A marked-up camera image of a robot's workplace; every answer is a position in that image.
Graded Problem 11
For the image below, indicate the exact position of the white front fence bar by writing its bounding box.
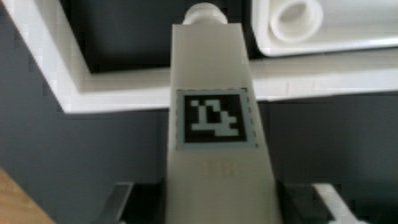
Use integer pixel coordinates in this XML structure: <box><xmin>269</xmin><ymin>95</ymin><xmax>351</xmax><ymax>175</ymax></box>
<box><xmin>0</xmin><ymin>0</ymin><xmax>398</xmax><ymax>114</ymax></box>

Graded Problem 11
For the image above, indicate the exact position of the white desk top tray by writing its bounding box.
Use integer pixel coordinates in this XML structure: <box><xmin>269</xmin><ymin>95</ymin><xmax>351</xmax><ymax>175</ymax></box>
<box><xmin>250</xmin><ymin>0</ymin><xmax>398</xmax><ymax>57</ymax></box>

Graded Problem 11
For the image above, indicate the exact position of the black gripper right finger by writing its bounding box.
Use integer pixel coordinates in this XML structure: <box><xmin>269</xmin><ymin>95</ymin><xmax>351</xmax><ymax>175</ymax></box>
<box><xmin>277</xmin><ymin>182</ymin><xmax>367</xmax><ymax>224</ymax></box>

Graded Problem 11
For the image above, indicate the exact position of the white base block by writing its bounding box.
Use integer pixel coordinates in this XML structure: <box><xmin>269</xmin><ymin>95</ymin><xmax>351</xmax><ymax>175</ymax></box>
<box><xmin>165</xmin><ymin>2</ymin><xmax>282</xmax><ymax>224</ymax></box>

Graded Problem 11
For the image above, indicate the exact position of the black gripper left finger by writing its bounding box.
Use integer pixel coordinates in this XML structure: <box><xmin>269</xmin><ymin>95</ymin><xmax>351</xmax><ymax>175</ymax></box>
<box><xmin>94</xmin><ymin>182</ymin><xmax>165</xmax><ymax>224</ymax></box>

